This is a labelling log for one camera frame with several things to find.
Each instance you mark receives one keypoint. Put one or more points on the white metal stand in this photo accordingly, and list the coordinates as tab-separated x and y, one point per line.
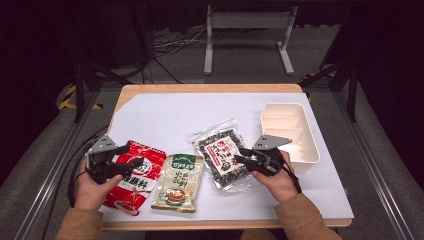
246	20

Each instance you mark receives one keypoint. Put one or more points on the white plastic divided container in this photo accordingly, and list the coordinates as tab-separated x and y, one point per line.
290	123

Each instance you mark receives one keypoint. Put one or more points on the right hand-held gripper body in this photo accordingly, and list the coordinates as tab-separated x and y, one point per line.
268	141

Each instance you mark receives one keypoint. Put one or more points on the clear seaweed packet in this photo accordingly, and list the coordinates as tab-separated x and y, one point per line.
220	156

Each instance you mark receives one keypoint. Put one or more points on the person's right hand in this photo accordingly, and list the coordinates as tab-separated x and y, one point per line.
280	186

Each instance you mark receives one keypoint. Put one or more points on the wooden table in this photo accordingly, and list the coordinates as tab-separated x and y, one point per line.
200	88

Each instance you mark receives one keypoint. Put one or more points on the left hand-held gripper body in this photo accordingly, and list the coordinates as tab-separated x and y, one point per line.
103	145

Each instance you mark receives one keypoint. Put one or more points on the white paper mat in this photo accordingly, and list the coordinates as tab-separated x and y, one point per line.
186	113

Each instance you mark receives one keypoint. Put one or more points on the person's left hand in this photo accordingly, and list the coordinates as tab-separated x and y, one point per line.
90	193

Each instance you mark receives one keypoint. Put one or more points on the beige green-topped seasoning packet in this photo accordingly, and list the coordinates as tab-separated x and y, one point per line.
176	183

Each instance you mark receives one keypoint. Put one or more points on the black metal stand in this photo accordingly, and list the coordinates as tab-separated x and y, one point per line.
80	86
350	86

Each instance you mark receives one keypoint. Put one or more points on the red seasoning packet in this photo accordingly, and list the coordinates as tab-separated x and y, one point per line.
146	181

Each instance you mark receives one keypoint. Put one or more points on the yellow black hazard tape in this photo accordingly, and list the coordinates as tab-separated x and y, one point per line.
68	100

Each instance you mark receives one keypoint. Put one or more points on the aluminium rail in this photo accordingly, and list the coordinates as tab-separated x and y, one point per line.
373	160
56	166

